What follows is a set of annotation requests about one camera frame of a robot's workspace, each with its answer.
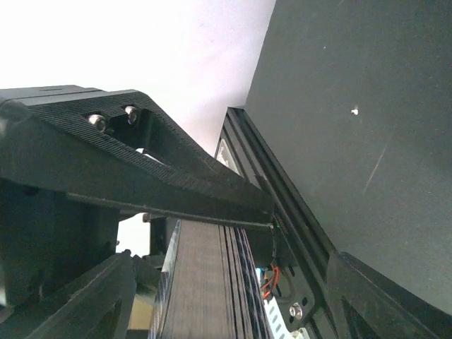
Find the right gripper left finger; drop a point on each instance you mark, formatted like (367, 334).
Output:
(97, 305)

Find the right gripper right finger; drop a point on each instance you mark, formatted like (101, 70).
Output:
(366, 304)

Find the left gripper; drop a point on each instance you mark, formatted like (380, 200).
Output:
(75, 161)

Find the blue playing card deck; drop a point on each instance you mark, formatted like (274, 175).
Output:
(208, 287)

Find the black aluminium rail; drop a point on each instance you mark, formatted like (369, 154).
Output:
(293, 254)

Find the white slotted cable duct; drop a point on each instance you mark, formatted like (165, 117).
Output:
(276, 323)

